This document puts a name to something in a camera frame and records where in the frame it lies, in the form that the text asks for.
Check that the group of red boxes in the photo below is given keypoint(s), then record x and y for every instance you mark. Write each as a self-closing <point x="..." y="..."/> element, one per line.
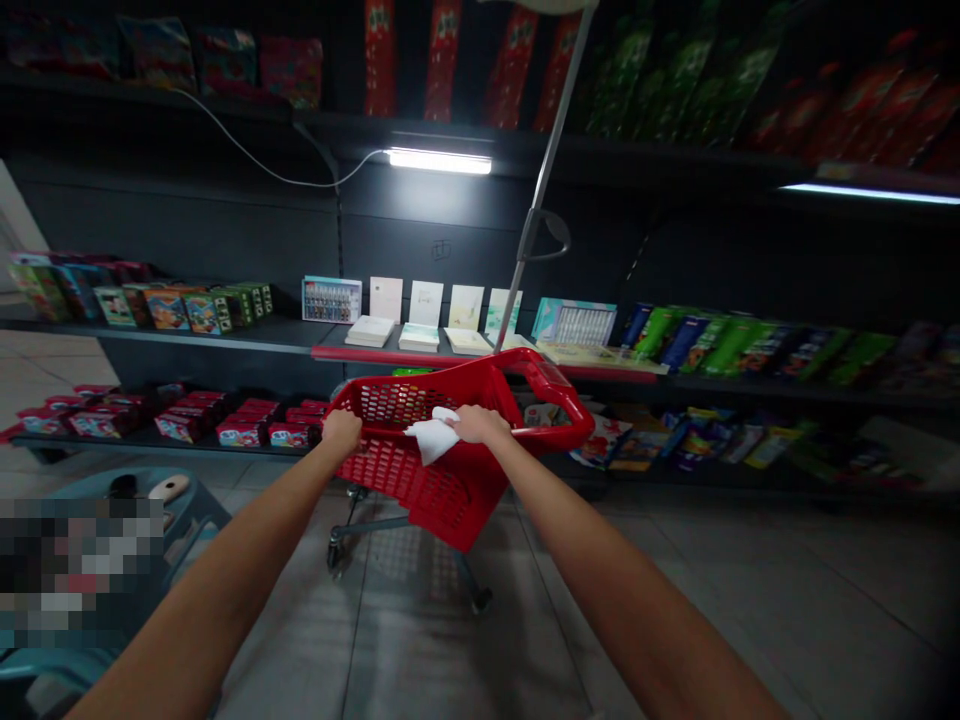
<point x="187" y="420"/>

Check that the pile of colourful packets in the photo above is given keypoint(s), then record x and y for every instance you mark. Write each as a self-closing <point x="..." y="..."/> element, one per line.
<point x="720" y="442"/>

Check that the grey metal pole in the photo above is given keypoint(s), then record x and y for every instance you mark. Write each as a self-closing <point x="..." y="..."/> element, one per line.
<point x="550" y="157"/>

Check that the flat yellow box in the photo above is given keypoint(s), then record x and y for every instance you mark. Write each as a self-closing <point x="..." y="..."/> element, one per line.
<point x="607" y="358"/>

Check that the dark shelf unit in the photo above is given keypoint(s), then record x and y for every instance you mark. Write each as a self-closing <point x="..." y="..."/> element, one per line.
<point x="187" y="210"/>

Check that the person's left hand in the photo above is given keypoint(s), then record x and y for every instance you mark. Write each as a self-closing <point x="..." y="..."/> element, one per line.
<point x="342" y="435"/>

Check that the white cloth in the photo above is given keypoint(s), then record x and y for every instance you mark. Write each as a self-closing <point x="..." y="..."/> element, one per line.
<point x="433" y="442"/>

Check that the row of colourful toy boxes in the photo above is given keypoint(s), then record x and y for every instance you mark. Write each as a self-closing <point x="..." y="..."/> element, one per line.
<point x="165" y="307"/>

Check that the person's left fingers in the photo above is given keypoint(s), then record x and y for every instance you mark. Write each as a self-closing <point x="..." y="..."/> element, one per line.
<point x="341" y="417"/>

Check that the paint tube set box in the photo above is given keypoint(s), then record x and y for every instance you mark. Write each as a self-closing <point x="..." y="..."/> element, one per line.
<point x="331" y="300"/>

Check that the white strip light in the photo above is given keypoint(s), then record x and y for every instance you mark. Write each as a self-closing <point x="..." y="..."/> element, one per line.
<point x="870" y="194"/>
<point x="439" y="161"/>

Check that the teal paint set box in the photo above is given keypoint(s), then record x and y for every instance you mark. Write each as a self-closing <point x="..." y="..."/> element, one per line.
<point x="576" y="322"/>

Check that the blue plastic stool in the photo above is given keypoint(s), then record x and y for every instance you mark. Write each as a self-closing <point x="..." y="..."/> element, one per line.
<point x="187" y="517"/>

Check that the stack of white notebooks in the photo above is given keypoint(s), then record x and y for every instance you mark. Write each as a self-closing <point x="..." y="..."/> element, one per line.
<point x="466" y="341"/>
<point x="370" y="331"/>
<point x="422" y="337"/>

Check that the person's right fingers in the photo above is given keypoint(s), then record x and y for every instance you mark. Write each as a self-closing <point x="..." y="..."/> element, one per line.
<point x="463" y="420"/>

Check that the person's right hand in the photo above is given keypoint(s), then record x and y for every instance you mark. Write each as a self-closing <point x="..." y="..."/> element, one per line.
<point x="486" y="425"/>

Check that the row of green blue packets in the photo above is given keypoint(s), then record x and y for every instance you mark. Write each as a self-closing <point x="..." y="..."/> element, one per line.
<point x="750" y="345"/>

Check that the red plastic shopping trolley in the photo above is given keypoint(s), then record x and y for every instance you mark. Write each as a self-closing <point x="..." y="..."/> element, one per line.
<point x="450" y="487"/>

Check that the white standing card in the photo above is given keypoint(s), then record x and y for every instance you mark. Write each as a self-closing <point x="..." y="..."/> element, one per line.
<point x="426" y="302"/>
<point x="385" y="298"/>
<point x="466" y="306"/>
<point x="502" y="309"/>

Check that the row of green hanging packets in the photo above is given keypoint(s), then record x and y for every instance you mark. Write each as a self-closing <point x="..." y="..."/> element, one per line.
<point x="675" y="75"/>

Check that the row of dark red packets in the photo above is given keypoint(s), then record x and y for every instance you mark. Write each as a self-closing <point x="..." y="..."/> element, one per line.
<point x="862" y="112"/>

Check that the row of pink blue packets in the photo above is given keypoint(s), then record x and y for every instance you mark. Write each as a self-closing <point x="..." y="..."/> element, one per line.
<point x="165" y="60"/>

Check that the row of red hanging packets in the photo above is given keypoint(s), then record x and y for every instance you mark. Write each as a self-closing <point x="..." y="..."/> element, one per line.
<point x="442" y="60"/>

